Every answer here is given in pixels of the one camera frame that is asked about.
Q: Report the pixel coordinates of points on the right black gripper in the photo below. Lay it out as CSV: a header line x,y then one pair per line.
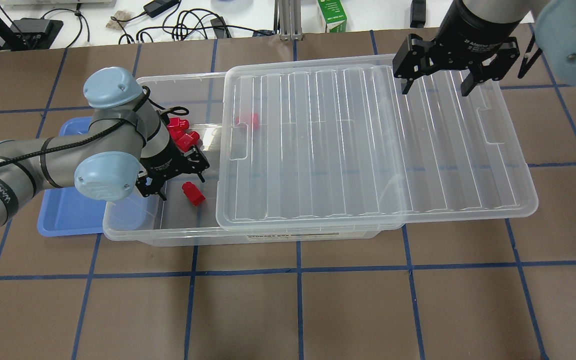
x,y
473,31

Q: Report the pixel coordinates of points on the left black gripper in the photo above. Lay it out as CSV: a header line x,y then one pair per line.
x,y
165,158

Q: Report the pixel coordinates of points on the clear plastic box lid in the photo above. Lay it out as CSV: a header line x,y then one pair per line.
x,y
461,156

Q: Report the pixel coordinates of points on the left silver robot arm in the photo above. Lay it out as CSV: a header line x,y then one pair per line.
x,y
127,146

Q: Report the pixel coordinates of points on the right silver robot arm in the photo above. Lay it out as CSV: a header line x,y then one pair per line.
x,y
554,33

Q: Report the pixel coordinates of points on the clear plastic storage box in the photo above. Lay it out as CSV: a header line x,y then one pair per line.
x,y
324,163

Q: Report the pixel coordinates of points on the red block under lid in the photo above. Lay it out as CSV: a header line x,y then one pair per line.
x,y
250,120

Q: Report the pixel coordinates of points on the blue plastic tray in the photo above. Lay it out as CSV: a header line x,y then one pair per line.
x,y
67,212

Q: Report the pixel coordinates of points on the black power brick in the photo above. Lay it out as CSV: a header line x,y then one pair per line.
x,y
418,13

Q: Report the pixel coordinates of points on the green white carton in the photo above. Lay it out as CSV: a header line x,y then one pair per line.
x,y
332,16

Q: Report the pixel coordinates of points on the black power adapter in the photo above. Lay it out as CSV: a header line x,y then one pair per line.
x,y
155,8

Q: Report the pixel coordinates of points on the aluminium frame post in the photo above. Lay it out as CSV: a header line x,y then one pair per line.
x,y
288,20

